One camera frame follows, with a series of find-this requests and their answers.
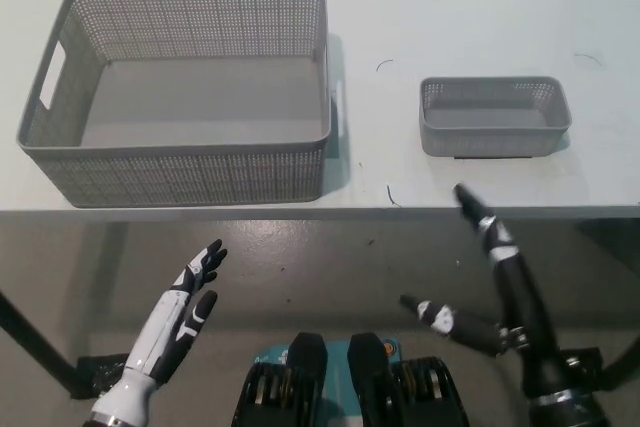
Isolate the black and white right hand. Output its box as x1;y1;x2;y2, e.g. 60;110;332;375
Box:
398;183;567;397

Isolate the white and black left hand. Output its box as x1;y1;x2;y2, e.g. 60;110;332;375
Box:
123;239;229;389

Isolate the small grey perforated basket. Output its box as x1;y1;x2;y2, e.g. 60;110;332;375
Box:
418;76;573;159

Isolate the black tape patch on table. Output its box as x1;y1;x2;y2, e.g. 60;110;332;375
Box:
452;153;534;162

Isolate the large grey perforated basket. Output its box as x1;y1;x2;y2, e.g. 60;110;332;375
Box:
15;0;347;210

